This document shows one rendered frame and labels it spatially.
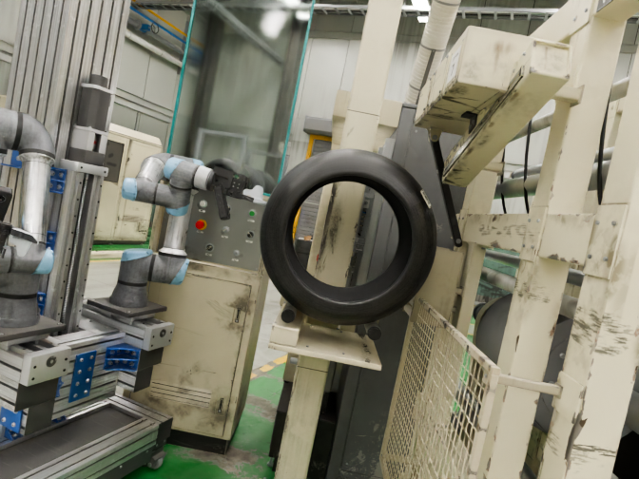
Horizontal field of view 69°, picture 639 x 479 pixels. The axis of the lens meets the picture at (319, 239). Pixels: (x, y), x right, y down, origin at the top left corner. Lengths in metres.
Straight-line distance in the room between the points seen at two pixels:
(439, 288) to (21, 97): 1.68
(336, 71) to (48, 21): 10.50
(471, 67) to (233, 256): 1.41
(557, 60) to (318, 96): 11.02
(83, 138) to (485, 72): 1.35
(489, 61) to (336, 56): 11.06
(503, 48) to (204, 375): 1.83
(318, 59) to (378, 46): 10.55
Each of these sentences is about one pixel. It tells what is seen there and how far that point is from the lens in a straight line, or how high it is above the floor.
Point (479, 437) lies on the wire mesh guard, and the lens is 1.11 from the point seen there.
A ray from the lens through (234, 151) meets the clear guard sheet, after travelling 2.24.
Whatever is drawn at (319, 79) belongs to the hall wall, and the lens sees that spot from 12.29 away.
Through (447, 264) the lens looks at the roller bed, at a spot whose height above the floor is 1.14.
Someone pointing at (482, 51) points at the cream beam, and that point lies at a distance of 1.33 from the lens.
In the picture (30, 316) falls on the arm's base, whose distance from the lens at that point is 1.72.
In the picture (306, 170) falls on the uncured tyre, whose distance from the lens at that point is 1.46.
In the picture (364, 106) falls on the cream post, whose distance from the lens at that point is 1.87.
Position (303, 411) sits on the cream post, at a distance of 1.99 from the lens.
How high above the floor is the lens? 1.25
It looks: 3 degrees down
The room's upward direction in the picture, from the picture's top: 11 degrees clockwise
